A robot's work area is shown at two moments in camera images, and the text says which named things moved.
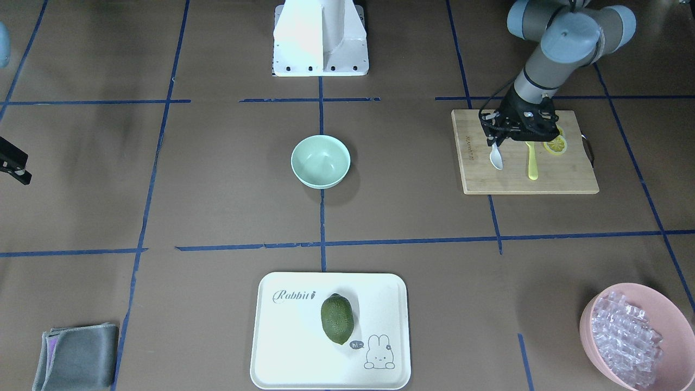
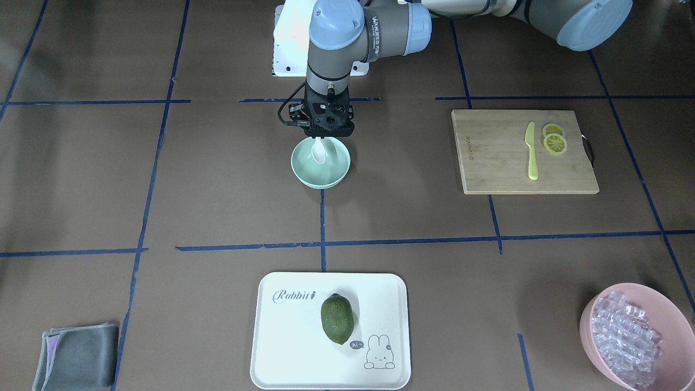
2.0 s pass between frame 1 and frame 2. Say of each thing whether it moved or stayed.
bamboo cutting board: stayed
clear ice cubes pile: stayed
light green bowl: stayed
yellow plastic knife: stayed
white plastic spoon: moved
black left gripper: moved
